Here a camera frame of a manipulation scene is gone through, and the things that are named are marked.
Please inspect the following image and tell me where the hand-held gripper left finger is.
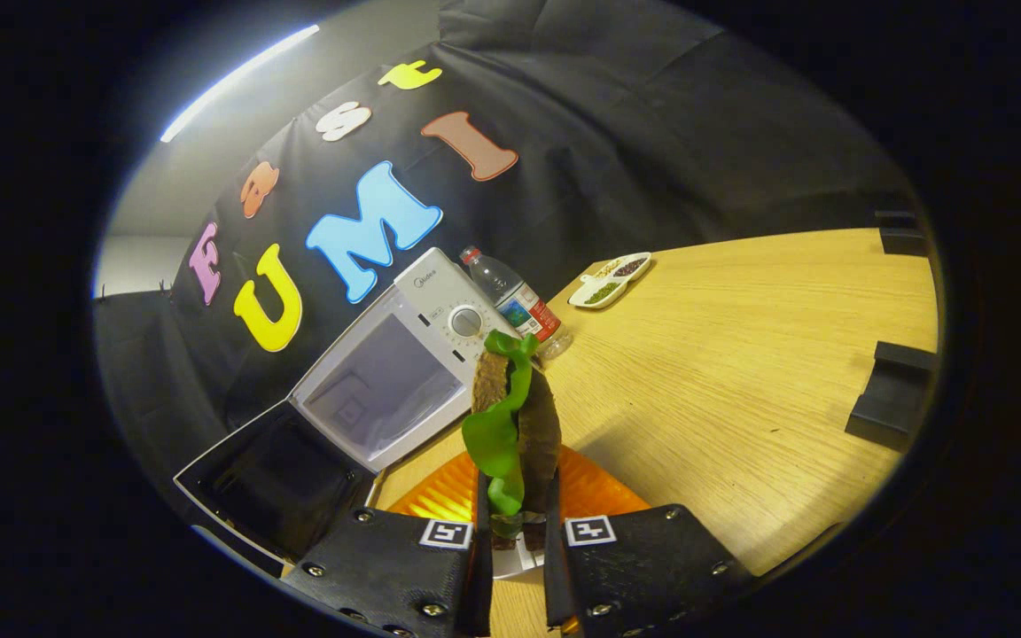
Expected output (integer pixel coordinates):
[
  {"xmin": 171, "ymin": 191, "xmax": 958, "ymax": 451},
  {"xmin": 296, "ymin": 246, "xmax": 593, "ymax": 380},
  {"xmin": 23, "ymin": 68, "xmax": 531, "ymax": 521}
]
[{"xmin": 280, "ymin": 447, "xmax": 494, "ymax": 638}]

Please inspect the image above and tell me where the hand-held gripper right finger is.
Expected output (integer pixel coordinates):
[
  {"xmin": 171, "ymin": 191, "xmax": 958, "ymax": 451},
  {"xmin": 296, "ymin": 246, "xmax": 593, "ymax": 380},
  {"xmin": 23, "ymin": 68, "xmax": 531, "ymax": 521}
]
[{"xmin": 544, "ymin": 446, "xmax": 755, "ymax": 638}]

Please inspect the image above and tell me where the lettuce sandwich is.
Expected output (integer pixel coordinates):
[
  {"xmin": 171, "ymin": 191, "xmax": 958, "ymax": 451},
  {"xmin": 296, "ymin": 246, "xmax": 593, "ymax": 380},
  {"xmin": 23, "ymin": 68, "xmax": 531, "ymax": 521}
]
[{"xmin": 461, "ymin": 330, "xmax": 563, "ymax": 552}]

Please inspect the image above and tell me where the white microwave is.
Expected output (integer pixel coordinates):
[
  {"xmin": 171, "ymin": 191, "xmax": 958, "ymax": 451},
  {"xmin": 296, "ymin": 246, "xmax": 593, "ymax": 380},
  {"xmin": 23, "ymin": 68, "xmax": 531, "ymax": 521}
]
[{"xmin": 174, "ymin": 246, "xmax": 525, "ymax": 577}]

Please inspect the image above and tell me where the white plate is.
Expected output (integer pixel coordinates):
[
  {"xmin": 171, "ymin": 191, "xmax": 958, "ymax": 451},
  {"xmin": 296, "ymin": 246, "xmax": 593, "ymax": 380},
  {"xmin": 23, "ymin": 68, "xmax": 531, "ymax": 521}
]
[{"xmin": 491, "ymin": 530, "xmax": 549, "ymax": 581}]

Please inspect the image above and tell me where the clear plastic water bottle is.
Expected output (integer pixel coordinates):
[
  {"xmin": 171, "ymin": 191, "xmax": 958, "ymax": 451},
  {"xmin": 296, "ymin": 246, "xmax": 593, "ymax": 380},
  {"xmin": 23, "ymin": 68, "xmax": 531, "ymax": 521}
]
[{"xmin": 460, "ymin": 245, "xmax": 573, "ymax": 360}]

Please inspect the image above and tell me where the white divided bean dish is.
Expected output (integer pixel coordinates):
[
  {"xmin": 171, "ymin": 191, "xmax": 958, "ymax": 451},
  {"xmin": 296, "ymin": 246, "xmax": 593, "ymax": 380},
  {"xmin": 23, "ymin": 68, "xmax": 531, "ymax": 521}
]
[{"xmin": 568, "ymin": 252, "xmax": 653, "ymax": 309}]

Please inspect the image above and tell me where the large black block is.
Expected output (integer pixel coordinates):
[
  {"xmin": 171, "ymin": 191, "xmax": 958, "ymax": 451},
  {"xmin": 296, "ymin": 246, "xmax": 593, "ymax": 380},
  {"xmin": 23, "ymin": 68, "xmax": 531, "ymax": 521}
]
[{"xmin": 845, "ymin": 340, "xmax": 939, "ymax": 455}]

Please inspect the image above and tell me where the small black block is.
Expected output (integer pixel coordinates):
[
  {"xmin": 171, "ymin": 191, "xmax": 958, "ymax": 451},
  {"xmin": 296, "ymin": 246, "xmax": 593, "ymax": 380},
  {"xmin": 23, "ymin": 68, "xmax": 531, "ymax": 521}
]
[{"xmin": 873, "ymin": 209, "xmax": 930, "ymax": 259}]

